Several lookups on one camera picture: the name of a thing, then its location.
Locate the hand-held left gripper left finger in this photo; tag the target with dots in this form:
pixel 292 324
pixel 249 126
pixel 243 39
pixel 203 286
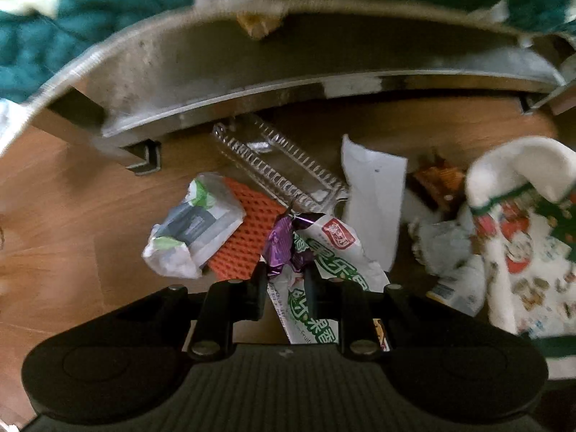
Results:
pixel 252 297

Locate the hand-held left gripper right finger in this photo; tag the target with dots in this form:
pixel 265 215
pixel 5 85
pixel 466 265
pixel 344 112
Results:
pixel 321 298

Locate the white green snack wrapper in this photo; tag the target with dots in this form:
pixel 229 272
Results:
pixel 335 252

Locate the purple foil candy wrapper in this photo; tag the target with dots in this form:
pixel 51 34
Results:
pixel 279 243

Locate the orange snack wrapper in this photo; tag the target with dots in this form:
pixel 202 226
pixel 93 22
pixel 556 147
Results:
pixel 438 180

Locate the orange foam net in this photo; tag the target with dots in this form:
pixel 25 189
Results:
pixel 252 234

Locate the small orange packet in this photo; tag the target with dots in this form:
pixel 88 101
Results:
pixel 382 334

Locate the white green crumpled packet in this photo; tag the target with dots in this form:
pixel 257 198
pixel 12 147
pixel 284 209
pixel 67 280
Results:
pixel 193 229

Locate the white paper sheet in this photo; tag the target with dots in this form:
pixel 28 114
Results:
pixel 373 189

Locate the small white yellow packet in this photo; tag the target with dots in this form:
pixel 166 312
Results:
pixel 459 288

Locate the clear ribbed plastic tray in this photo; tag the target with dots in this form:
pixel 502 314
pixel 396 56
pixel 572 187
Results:
pixel 270 157

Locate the white printed cloth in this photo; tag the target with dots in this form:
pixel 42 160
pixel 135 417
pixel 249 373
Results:
pixel 508 216

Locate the metal tray bin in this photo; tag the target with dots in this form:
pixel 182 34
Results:
pixel 180 63

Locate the orange peel scrap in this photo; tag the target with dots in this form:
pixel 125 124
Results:
pixel 256 24

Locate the teal blanket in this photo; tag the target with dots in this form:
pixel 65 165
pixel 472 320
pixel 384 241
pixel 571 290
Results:
pixel 90 9

